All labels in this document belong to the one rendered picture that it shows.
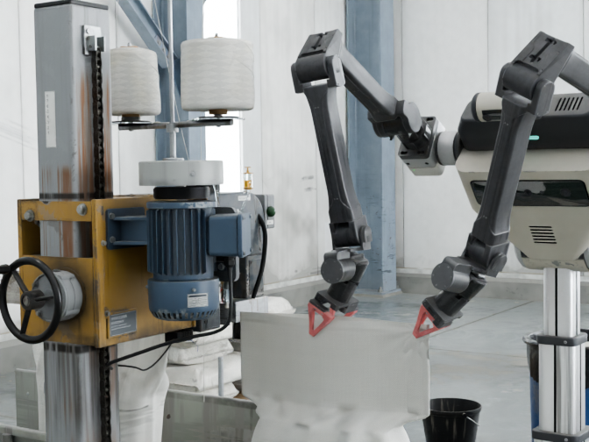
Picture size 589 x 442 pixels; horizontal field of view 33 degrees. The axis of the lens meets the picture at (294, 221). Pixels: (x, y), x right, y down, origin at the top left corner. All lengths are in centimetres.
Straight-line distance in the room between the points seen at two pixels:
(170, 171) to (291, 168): 809
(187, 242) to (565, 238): 101
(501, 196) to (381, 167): 881
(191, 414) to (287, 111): 726
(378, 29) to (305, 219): 227
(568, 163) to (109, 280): 110
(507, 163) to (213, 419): 134
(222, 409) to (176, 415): 17
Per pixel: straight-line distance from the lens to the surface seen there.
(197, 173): 207
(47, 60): 224
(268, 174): 979
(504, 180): 205
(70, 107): 219
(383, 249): 1090
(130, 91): 237
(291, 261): 1015
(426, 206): 1106
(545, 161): 250
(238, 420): 294
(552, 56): 198
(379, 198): 1103
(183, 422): 307
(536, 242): 266
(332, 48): 225
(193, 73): 222
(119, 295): 221
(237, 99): 221
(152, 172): 208
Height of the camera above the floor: 140
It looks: 3 degrees down
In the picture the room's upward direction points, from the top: 1 degrees counter-clockwise
